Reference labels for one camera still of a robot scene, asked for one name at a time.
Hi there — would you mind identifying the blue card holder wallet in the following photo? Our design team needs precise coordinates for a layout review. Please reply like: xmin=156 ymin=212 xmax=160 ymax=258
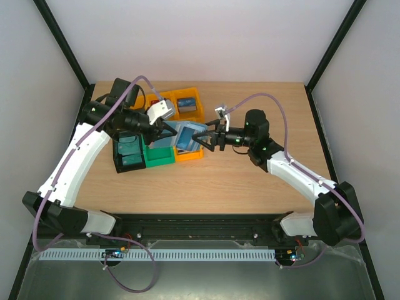
xmin=149 ymin=121 xmax=208 ymax=153

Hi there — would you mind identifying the blue VIP card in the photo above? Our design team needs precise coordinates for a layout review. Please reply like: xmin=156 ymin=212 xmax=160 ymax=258
xmin=176 ymin=126 xmax=201 ymax=152

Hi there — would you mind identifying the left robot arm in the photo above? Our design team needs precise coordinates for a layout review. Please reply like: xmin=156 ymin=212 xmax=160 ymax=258
xmin=22 ymin=76 xmax=177 ymax=235

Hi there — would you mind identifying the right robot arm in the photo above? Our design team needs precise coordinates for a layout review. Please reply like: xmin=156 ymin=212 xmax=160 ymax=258
xmin=192 ymin=109 xmax=364 ymax=246

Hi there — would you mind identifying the teal vip card stack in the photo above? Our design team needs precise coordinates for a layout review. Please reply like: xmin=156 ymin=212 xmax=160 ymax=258
xmin=122 ymin=154 xmax=143 ymax=166
xmin=117 ymin=132 xmax=140 ymax=156

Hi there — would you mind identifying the blue card stack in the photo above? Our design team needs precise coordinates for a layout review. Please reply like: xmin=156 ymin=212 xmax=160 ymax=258
xmin=177 ymin=97 xmax=197 ymax=113

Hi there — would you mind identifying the yellow bin back left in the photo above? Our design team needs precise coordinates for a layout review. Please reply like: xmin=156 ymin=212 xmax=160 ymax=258
xmin=131 ymin=96 xmax=147 ymax=109

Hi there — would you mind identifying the yellow bin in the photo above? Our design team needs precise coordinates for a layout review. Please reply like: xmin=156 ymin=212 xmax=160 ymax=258
xmin=173 ymin=147 xmax=204 ymax=163
xmin=171 ymin=87 xmax=204 ymax=123
xmin=131 ymin=96 xmax=147 ymax=109
xmin=146 ymin=95 xmax=171 ymax=112

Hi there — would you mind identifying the yellow bin front right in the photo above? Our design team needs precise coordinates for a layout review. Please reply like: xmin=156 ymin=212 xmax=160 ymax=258
xmin=173 ymin=147 xmax=204 ymax=163

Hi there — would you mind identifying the green bin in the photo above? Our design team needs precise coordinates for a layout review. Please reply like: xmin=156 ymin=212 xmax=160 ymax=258
xmin=142 ymin=142 xmax=175 ymax=168

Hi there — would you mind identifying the yellow bin back right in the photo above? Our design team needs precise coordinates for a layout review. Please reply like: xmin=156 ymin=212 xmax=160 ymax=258
xmin=171 ymin=87 xmax=204 ymax=123

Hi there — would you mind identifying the yellow bin back middle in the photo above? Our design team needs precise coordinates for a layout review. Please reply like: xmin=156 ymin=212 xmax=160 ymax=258
xmin=146 ymin=95 xmax=171 ymax=112

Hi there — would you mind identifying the black bin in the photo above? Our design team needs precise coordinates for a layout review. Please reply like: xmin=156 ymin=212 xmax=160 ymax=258
xmin=112 ymin=132 xmax=146 ymax=173

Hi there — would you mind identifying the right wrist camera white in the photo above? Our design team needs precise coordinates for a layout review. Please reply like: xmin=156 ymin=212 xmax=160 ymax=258
xmin=214 ymin=104 xmax=231 ymax=132

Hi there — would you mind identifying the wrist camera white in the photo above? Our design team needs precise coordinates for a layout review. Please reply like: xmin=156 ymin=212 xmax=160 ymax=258
xmin=146 ymin=99 xmax=176 ymax=125
xmin=214 ymin=104 xmax=231 ymax=132

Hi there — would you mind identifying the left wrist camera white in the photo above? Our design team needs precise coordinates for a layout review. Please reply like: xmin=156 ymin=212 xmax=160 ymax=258
xmin=146 ymin=99 xmax=176 ymax=125

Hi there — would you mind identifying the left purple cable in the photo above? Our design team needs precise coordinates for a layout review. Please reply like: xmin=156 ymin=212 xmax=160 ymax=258
xmin=32 ymin=75 xmax=158 ymax=293

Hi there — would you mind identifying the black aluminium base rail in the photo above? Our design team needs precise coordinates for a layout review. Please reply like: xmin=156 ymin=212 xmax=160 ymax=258
xmin=31 ymin=213 xmax=363 ymax=248

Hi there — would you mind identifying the white slotted cable duct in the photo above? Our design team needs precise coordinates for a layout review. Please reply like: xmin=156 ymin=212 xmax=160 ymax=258
xmin=39 ymin=248 xmax=276 ymax=262

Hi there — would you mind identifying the left black frame post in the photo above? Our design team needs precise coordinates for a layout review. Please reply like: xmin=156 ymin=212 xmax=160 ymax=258
xmin=32 ymin=0 xmax=91 ymax=90

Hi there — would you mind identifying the black frame post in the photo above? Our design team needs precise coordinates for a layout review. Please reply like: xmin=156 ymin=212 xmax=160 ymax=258
xmin=305 ymin=0 xmax=367 ymax=90
xmin=32 ymin=0 xmax=91 ymax=90

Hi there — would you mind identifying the right black frame post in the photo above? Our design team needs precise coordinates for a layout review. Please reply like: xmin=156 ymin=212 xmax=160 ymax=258
xmin=305 ymin=0 xmax=367 ymax=90

